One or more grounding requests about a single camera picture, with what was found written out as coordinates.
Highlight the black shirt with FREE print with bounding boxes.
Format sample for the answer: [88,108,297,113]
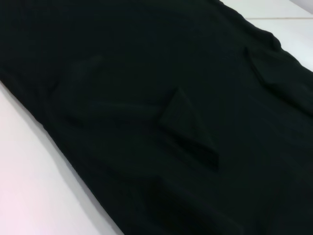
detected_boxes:
[0,0,313,235]

